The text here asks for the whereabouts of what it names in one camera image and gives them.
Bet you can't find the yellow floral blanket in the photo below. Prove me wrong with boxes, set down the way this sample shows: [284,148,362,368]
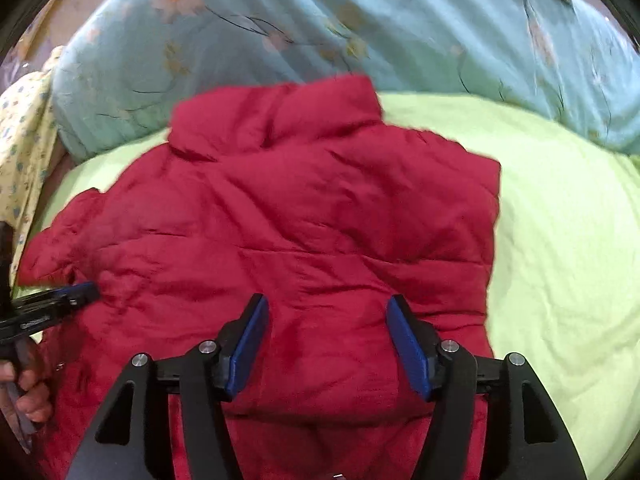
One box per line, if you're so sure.
[0,47,63,282]

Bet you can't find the light green bed sheet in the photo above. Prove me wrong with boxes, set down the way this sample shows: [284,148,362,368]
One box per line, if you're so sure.
[12,90,640,480]

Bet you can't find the red padded jacket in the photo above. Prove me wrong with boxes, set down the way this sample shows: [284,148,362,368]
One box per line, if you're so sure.
[18,76,500,479]

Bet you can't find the teal floral quilt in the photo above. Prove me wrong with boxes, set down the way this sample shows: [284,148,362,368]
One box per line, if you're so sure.
[53,0,639,161]

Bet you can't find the person's left hand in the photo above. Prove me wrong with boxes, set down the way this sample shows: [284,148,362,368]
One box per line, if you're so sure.
[1,339,52,429]

